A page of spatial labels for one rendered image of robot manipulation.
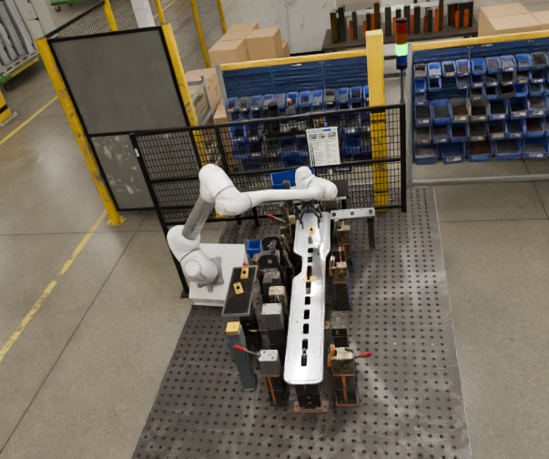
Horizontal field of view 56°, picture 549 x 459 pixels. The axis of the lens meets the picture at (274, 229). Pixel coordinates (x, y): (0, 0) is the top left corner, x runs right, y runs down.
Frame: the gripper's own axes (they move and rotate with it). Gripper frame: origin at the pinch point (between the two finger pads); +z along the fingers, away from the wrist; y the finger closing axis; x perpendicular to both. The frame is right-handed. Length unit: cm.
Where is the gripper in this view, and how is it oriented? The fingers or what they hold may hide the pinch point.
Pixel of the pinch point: (310, 224)
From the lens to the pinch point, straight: 329.8
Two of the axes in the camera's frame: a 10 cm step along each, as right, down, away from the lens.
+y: 9.8, -0.7, -1.7
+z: 1.6, 8.0, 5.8
